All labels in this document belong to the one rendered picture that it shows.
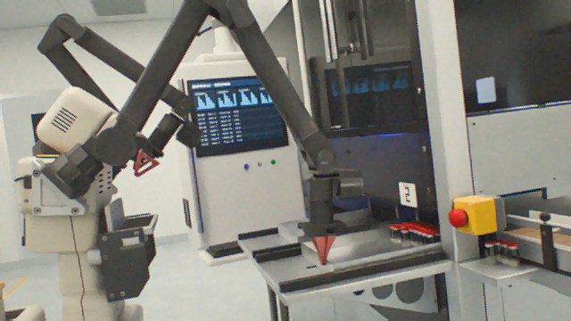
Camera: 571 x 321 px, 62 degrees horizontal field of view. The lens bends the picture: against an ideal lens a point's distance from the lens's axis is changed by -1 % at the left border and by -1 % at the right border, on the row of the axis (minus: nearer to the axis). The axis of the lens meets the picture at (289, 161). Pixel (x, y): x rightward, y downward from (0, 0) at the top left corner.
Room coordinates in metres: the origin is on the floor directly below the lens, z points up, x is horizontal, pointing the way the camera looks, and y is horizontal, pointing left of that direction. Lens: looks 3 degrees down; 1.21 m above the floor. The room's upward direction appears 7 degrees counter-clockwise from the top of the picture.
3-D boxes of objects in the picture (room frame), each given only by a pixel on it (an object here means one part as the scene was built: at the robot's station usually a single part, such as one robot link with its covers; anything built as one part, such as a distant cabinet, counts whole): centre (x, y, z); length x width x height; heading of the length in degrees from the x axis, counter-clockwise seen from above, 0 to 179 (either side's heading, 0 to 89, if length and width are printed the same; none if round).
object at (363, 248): (1.22, -0.20, 0.90); 0.34 x 0.26 x 0.04; 105
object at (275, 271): (1.37, -0.10, 0.87); 0.70 x 0.48 x 0.02; 14
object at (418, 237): (1.25, -0.31, 0.90); 0.18 x 0.02 x 0.05; 15
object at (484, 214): (1.01, -0.39, 0.99); 0.08 x 0.07 x 0.07; 104
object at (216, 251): (1.84, 0.16, 0.82); 0.40 x 0.14 x 0.02; 112
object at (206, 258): (1.88, 0.17, 0.79); 0.45 x 0.28 x 0.03; 112
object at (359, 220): (1.55, -0.13, 0.90); 0.34 x 0.26 x 0.04; 104
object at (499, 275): (1.00, -0.43, 0.87); 0.14 x 0.13 x 0.02; 104
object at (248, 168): (2.05, 0.22, 1.19); 0.50 x 0.19 x 0.78; 112
